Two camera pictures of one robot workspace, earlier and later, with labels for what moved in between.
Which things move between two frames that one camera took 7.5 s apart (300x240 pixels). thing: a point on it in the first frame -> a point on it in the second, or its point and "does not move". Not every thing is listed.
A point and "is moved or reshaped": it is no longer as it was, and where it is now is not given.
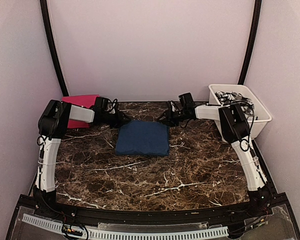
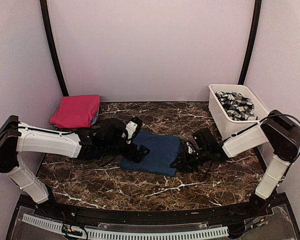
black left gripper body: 110,119 -> 130,154
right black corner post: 252,40 does not move
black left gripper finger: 124,117 -> 143,151
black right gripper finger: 164,115 -> 177,162
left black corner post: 52,47 does not move
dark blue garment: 141,137 is moved or reshaped
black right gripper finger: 173,123 -> 185,168
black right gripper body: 176,117 -> 193,161
